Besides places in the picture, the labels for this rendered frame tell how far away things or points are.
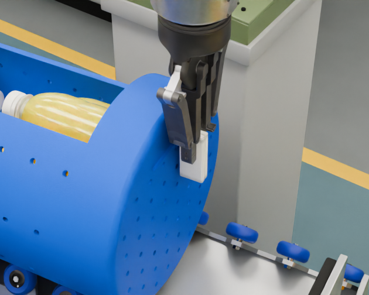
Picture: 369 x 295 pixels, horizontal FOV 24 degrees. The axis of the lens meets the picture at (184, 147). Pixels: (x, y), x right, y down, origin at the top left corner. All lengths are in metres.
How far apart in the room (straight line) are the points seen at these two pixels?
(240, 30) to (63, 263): 0.61
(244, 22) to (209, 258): 0.43
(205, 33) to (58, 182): 0.23
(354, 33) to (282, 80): 1.64
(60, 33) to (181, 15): 2.45
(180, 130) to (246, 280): 0.32
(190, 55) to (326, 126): 2.01
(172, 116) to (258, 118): 0.73
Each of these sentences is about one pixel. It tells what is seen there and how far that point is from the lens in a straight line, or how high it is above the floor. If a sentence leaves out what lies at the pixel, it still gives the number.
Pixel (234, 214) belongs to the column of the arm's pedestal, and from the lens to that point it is 1.73.
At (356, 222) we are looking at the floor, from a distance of 2.54.
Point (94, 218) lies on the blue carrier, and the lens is 0.92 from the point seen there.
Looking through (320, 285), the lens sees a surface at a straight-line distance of 1.02.
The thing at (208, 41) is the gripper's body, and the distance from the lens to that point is 0.85.
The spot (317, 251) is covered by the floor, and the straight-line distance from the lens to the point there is 2.45.
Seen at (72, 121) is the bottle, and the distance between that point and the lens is 1.00.
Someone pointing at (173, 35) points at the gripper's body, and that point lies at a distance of 0.85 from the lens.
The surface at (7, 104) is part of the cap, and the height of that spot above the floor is 1.17.
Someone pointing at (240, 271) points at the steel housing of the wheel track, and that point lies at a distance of 1.18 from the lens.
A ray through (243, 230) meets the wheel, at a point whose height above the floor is 0.98.
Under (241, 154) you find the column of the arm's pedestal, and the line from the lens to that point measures 1.61.
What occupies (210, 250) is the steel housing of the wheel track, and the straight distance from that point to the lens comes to 1.20.
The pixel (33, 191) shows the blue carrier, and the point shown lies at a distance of 0.95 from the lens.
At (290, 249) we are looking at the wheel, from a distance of 1.14.
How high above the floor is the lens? 1.84
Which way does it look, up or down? 42 degrees down
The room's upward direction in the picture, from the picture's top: straight up
